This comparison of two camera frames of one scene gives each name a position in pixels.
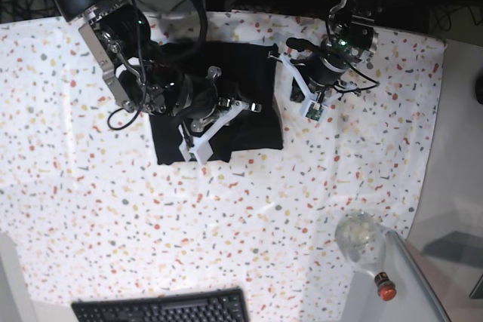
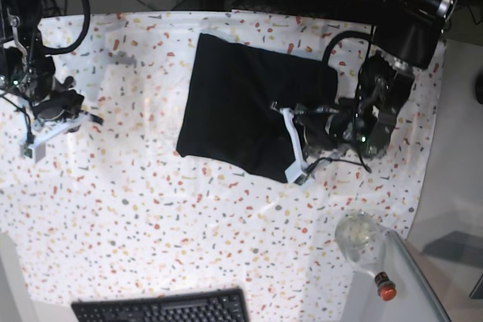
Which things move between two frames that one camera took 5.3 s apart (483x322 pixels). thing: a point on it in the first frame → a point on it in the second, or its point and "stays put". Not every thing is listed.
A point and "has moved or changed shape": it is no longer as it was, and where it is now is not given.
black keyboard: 226,306 stays put
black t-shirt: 245,72 has moved or changed shape
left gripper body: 202,100 → 62,99
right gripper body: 327,62 → 324,128
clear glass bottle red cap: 361,237 stays put
